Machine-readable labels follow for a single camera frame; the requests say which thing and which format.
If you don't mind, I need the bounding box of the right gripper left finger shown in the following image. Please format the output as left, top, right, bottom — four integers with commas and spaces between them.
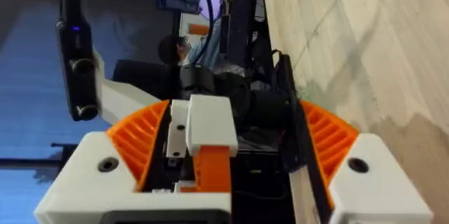
34, 100, 172, 224

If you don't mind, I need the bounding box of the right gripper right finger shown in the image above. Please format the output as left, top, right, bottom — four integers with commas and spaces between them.
289, 100, 434, 224

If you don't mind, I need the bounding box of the person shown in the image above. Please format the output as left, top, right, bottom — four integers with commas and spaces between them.
156, 16, 225, 70

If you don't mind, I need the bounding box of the black office chair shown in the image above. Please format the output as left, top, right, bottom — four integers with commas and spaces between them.
112, 58, 183, 99

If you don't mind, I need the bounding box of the left wrist black upright plate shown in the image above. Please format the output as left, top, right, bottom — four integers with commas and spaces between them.
55, 0, 101, 122

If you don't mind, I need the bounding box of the black hanging cable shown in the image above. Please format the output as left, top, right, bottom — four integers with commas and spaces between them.
191, 0, 217, 65

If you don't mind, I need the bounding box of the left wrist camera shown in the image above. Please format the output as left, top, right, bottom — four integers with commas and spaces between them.
68, 57, 101, 122

